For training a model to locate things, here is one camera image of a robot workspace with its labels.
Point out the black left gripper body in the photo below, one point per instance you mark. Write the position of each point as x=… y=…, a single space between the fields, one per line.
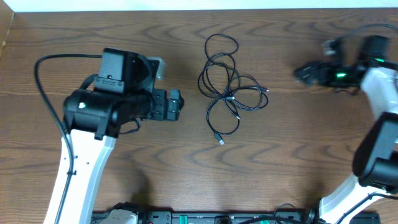
x=161 y=104

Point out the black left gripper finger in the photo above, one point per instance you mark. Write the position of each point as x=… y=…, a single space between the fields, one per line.
x=176 y=101
x=143 y=74

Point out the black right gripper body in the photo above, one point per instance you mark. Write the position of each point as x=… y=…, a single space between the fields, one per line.
x=326 y=76

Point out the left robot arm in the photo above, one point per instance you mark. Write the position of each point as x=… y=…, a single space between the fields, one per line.
x=121 y=92

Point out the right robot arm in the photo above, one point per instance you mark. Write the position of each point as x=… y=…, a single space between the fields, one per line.
x=374 y=167

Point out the wooden side panel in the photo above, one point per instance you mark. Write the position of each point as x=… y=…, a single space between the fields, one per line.
x=6 y=18

